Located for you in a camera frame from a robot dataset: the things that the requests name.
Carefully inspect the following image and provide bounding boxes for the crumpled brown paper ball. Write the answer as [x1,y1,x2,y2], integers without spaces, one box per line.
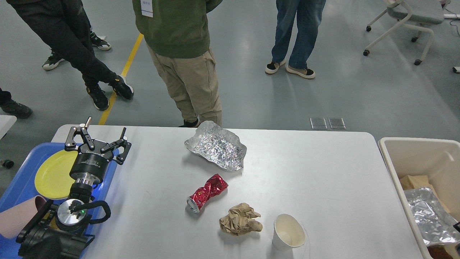
[220,202,263,236]

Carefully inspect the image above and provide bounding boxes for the yellow plastic plate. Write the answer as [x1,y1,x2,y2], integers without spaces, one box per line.
[34,150,78,200]

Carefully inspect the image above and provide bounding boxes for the person blue jeans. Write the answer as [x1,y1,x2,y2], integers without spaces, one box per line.
[266,0,326,80]

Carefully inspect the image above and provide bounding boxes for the person dark trousers black sneakers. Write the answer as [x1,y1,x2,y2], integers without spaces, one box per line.
[42,28,111,71]

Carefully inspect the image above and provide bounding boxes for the person dark shoes far left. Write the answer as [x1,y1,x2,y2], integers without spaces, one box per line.
[0,89,33,119]

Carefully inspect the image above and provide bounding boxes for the person black trousers black shoes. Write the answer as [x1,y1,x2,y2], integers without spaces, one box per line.
[7,0,134,110]

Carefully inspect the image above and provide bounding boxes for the beige plastic bin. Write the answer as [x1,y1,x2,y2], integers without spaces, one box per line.
[378,137,460,259]

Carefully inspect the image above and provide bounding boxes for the white paper cup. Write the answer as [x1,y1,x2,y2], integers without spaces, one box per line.
[272,214,306,251]

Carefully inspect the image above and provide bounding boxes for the crushed red can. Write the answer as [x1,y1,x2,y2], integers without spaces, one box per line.
[187,174,228,213]

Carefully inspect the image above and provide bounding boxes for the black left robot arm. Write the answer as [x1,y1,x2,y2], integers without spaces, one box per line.
[16,117,132,259]

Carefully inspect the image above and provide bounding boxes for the grey office chair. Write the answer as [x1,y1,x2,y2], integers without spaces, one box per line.
[363,0,444,65]

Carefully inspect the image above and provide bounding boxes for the white side table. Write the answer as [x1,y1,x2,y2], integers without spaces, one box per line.
[0,114,17,139]

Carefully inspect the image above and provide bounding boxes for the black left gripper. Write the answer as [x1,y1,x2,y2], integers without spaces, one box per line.
[64,117,132,184]

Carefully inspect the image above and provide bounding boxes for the pink mug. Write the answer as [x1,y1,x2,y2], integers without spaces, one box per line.
[0,195,46,239]

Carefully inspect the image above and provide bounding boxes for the large brown paper bag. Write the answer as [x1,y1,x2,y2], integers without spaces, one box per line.
[427,243,460,259]

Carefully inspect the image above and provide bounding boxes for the foil tray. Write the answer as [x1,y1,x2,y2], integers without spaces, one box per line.
[184,121,247,172]
[404,187,460,246]

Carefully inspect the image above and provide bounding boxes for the person green sweater khaki trousers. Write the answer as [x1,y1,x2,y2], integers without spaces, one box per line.
[132,0,223,127]

